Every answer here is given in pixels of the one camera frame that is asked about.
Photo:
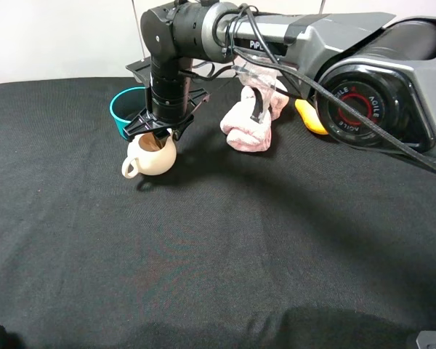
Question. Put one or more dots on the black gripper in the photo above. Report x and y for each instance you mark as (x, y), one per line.
(146, 121)

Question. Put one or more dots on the cream ceramic teapot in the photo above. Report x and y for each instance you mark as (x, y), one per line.
(144, 158)

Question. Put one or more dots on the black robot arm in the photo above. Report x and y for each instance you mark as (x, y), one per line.
(383, 67)

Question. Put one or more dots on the teal saucepan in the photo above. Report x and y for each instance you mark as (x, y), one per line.
(125, 106)

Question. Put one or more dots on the pink rolled towel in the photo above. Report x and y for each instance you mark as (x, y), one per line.
(247, 125)

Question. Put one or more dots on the yellow mango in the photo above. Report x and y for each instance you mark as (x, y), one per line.
(309, 117)

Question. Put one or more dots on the black table cloth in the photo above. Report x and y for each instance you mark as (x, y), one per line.
(309, 245)

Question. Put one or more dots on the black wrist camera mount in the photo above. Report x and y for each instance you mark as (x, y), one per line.
(141, 71)

